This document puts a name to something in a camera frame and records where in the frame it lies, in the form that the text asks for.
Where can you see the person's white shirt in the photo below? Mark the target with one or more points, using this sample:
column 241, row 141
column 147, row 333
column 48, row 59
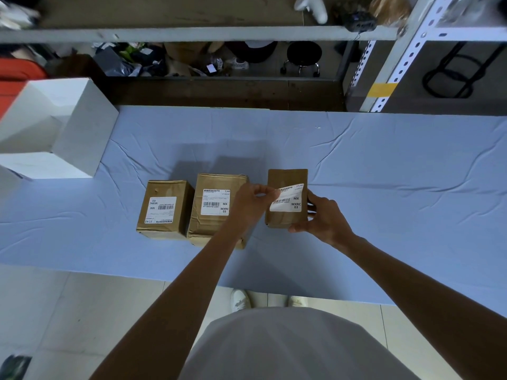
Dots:
column 293, row 344

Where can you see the person's white shoe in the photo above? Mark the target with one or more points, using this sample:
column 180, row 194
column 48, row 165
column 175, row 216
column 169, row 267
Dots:
column 298, row 301
column 240, row 301

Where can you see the yellow tape strip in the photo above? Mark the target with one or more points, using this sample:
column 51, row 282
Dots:
column 381, row 90

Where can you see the medium brown cardboard box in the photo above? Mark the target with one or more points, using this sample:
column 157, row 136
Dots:
column 164, row 188

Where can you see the small brown cardboard box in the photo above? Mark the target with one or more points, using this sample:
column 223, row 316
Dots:
column 287, row 177

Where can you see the large cardboard box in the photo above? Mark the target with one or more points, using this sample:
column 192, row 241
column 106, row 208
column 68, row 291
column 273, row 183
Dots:
column 208, row 231

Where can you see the blue table cloth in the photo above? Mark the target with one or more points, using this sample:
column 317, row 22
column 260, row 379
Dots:
column 376, row 162

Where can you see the white crumpled cloth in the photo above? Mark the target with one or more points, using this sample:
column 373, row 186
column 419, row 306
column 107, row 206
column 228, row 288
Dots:
column 18, row 15

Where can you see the white handheld controller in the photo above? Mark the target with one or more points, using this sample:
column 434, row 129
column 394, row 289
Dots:
column 315, row 9

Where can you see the person's left white shoe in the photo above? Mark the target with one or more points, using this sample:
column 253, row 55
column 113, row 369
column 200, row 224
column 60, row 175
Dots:
column 240, row 301

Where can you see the person's right forearm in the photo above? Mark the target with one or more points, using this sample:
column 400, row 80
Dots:
column 420, row 304

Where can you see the white bin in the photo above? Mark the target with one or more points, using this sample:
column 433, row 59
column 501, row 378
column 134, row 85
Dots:
column 77, row 138

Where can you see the white barcode label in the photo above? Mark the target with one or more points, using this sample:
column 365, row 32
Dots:
column 160, row 210
column 216, row 201
column 291, row 199

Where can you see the gray plastic bag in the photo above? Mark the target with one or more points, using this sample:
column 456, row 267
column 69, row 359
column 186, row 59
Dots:
column 113, row 64

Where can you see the person's right white shoe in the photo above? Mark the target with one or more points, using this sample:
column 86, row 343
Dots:
column 298, row 301

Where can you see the small black device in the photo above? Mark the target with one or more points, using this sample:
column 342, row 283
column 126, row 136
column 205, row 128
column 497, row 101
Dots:
column 359, row 22

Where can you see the red plastic chair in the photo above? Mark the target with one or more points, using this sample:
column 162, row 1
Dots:
column 18, row 71

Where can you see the crinkled brown bag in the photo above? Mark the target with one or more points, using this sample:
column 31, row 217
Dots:
column 390, row 11

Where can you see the small clear plastic bag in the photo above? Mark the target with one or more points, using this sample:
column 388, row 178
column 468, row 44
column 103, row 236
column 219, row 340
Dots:
column 463, row 7

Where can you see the black rolling stool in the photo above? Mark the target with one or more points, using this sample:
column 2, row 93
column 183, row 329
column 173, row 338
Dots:
column 303, row 53

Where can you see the person's right hand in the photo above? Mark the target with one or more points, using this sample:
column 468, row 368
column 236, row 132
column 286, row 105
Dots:
column 330, row 223

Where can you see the long gray shelf board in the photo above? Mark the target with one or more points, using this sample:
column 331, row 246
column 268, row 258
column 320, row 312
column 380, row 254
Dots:
column 178, row 34

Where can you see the white perforated shelf post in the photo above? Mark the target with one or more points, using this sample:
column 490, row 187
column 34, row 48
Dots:
column 400, row 59
column 362, row 64

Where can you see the person's left forearm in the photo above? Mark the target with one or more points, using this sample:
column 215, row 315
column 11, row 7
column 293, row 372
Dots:
column 174, row 308

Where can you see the dark green bag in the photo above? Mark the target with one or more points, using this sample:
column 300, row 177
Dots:
column 14, row 368

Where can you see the person's left hand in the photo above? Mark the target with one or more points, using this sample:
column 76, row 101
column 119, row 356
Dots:
column 249, row 207

